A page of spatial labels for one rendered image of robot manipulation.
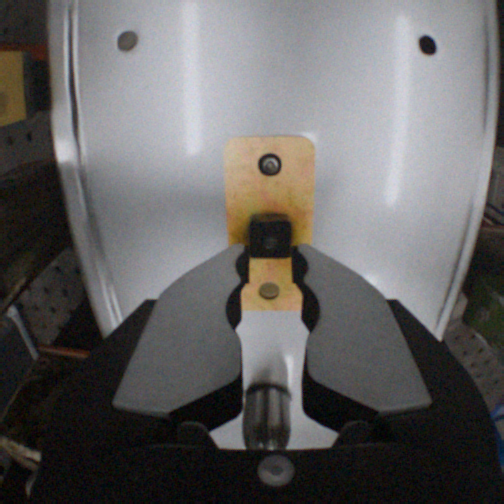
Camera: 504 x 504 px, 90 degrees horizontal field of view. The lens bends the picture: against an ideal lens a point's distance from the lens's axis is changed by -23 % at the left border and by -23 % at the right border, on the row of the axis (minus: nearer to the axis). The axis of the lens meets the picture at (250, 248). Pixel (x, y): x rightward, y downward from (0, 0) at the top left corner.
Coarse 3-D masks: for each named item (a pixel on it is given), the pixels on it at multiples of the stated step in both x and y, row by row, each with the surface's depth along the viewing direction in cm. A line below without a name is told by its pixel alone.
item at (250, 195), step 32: (224, 160) 13; (256, 160) 13; (288, 160) 13; (256, 192) 14; (288, 192) 14; (256, 224) 13; (288, 224) 13; (256, 256) 14; (288, 256) 14; (256, 288) 16; (288, 288) 15
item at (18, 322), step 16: (16, 304) 56; (16, 320) 57; (0, 336) 51; (16, 336) 56; (32, 336) 61; (0, 352) 50; (16, 352) 56; (32, 352) 61; (0, 368) 49; (16, 368) 55; (0, 384) 48; (16, 384) 54; (0, 400) 47; (0, 416) 46
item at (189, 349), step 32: (224, 256) 11; (192, 288) 10; (224, 288) 10; (160, 320) 8; (192, 320) 8; (224, 320) 8; (160, 352) 7; (192, 352) 7; (224, 352) 7; (128, 384) 6; (160, 384) 6; (192, 384) 6; (224, 384) 6; (160, 416) 6; (192, 416) 6; (224, 416) 7
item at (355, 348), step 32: (320, 256) 11; (320, 288) 9; (352, 288) 9; (320, 320) 8; (352, 320) 8; (384, 320) 8; (320, 352) 7; (352, 352) 7; (384, 352) 7; (320, 384) 6; (352, 384) 6; (384, 384) 6; (416, 384) 6; (320, 416) 7; (352, 416) 6
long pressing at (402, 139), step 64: (64, 0) 9; (128, 0) 10; (192, 0) 10; (256, 0) 10; (320, 0) 10; (384, 0) 10; (448, 0) 9; (64, 64) 11; (128, 64) 12; (192, 64) 12; (256, 64) 12; (320, 64) 11; (384, 64) 11; (448, 64) 11; (64, 128) 12; (128, 128) 13; (192, 128) 13; (256, 128) 13; (320, 128) 13; (384, 128) 12; (448, 128) 12; (64, 192) 14; (128, 192) 14; (192, 192) 14; (320, 192) 14; (384, 192) 14; (448, 192) 14; (128, 256) 16; (192, 256) 16; (384, 256) 15; (448, 256) 15; (256, 320) 17; (448, 320) 18; (256, 384) 20
